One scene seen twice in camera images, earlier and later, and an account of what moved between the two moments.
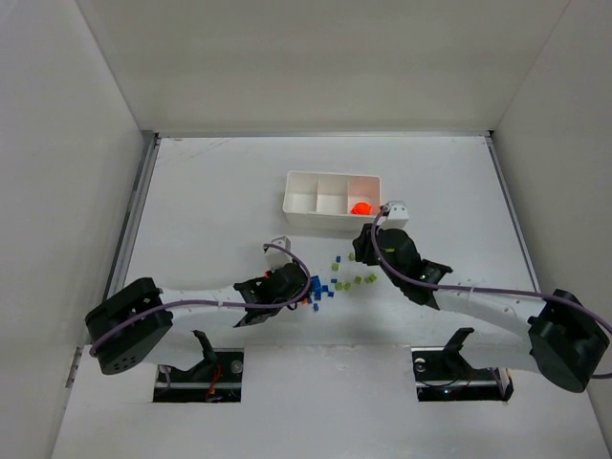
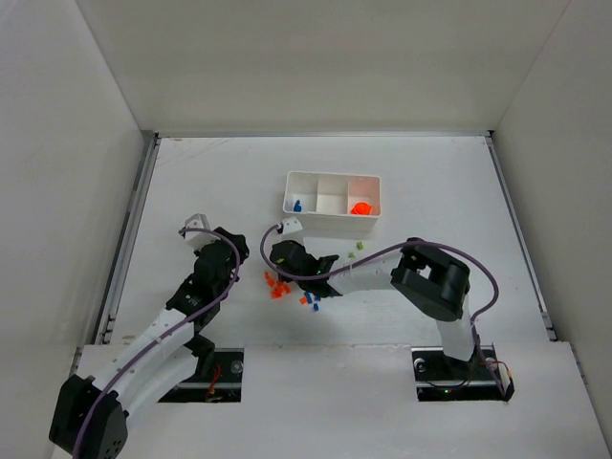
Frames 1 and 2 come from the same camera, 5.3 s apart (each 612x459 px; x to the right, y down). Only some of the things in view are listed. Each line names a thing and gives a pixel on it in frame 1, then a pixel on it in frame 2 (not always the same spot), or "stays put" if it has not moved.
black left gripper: x=296 y=278 -> x=229 y=240
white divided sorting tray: x=332 y=201 stays put
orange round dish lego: x=361 y=208 stays put
